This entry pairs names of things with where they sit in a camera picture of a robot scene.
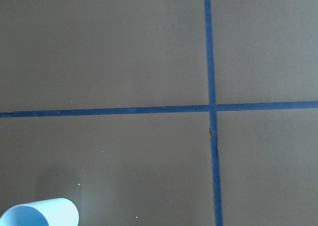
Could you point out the light blue cup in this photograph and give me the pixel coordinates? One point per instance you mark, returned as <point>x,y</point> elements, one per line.
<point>53,212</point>

